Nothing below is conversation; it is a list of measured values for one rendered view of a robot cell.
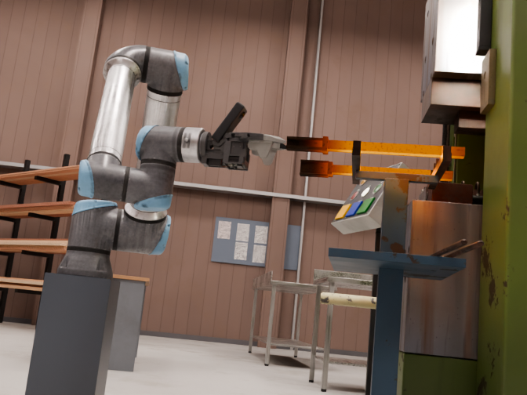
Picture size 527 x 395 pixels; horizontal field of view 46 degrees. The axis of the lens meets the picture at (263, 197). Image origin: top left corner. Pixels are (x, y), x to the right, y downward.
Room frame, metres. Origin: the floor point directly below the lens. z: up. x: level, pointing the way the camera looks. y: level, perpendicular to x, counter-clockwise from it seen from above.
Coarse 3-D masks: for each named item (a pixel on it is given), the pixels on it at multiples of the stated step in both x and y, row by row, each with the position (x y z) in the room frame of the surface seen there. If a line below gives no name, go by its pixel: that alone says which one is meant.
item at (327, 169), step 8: (304, 160) 1.72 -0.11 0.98; (312, 160) 1.71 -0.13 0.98; (304, 168) 1.72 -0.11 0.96; (312, 168) 1.72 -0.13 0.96; (320, 168) 1.71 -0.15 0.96; (328, 168) 1.69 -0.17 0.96; (336, 168) 1.70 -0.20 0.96; (344, 168) 1.69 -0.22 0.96; (368, 168) 1.68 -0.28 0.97; (376, 168) 1.68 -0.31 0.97; (384, 168) 1.67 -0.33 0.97; (392, 168) 1.67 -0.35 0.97; (312, 176) 1.74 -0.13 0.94; (320, 176) 1.72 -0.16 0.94; (328, 176) 1.72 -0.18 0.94; (448, 176) 1.64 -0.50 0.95
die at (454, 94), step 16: (432, 80) 1.94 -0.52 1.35; (448, 80) 1.93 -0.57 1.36; (464, 80) 1.93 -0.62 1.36; (480, 80) 1.92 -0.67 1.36; (432, 96) 1.94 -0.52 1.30; (448, 96) 1.93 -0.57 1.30; (464, 96) 1.93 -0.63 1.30; (480, 96) 1.92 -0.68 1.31; (432, 112) 2.01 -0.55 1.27; (448, 112) 2.00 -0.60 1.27
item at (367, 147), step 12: (288, 144) 1.49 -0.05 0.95; (300, 144) 1.48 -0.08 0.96; (312, 144) 1.47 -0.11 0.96; (324, 144) 1.45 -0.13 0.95; (336, 144) 1.46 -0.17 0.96; (348, 144) 1.45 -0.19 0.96; (372, 144) 1.44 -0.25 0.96; (384, 144) 1.44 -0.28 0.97; (396, 144) 1.43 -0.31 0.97; (408, 144) 1.43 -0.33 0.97; (420, 156) 1.45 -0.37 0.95; (432, 156) 1.44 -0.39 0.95; (456, 156) 1.41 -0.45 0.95
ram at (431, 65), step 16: (432, 0) 2.02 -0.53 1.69; (448, 0) 1.89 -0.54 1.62; (464, 0) 1.88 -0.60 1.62; (432, 16) 2.00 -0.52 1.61; (448, 16) 1.89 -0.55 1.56; (464, 16) 1.88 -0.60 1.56; (432, 32) 1.98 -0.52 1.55; (448, 32) 1.88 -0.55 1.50; (464, 32) 1.88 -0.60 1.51; (432, 48) 1.96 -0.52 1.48; (448, 48) 1.88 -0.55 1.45; (464, 48) 1.88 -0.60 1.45; (432, 64) 1.94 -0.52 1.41; (448, 64) 1.88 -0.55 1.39; (464, 64) 1.88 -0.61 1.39; (480, 64) 1.87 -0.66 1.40
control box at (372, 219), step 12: (396, 168) 2.45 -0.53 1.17; (408, 168) 2.45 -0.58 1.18; (360, 180) 2.74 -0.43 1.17; (372, 180) 2.60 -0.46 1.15; (360, 192) 2.64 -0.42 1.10; (372, 192) 2.51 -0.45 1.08; (348, 204) 2.67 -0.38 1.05; (372, 204) 2.43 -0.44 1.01; (360, 216) 2.46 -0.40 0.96; (372, 216) 2.40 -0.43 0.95; (336, 228) 2.72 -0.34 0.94; (348, 228) 2.64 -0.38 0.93; (360, 228) 2.56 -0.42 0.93; (372, 228) 2.49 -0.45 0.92
